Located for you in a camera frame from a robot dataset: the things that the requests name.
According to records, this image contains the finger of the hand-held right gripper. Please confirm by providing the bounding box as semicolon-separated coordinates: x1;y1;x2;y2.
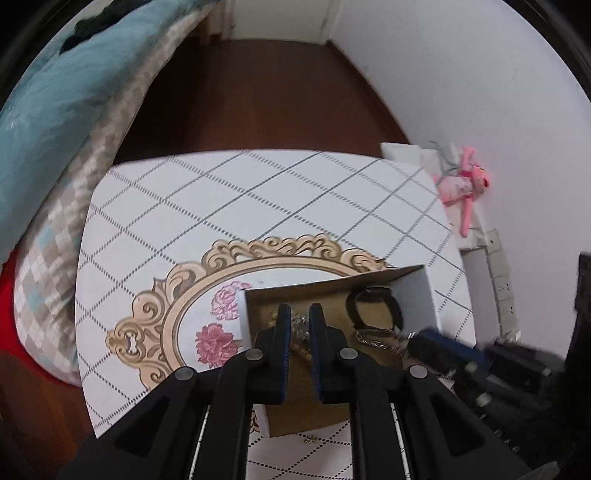
408;329;486;376
455;361;506;409

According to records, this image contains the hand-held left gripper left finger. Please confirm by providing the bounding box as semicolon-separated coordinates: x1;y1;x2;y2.
59;303;291;480

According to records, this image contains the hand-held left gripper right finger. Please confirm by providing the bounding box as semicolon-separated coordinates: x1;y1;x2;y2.
309;303;534;480

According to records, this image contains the gold chain necklace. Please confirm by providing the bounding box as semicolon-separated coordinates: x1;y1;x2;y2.
270;310;315;366

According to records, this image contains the cardboard jewelry box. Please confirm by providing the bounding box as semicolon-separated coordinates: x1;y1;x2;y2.
238;265;437;437

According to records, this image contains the white power strip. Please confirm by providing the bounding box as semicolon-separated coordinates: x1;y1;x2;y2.
484;228;522;340

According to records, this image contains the pink plush toy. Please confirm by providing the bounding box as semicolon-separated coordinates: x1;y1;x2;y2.
436;145;493;239

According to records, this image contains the white ledge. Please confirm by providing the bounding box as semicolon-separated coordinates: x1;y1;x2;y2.
380;142;491;251

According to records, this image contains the checkered bed sheet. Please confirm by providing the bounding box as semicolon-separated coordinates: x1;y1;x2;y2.
13;14;213;387

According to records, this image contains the red cloth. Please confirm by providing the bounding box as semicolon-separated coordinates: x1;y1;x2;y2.
0;257;84;388

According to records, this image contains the white door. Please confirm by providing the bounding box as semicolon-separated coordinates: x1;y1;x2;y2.
230;0;334;46

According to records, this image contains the blue blanket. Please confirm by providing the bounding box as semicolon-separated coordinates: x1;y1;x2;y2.
0;0;209;261

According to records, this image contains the black bracelet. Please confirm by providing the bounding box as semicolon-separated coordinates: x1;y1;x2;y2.
345;285;405;331

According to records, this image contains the silver chain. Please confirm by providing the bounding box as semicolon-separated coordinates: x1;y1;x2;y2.
355;329;413;357

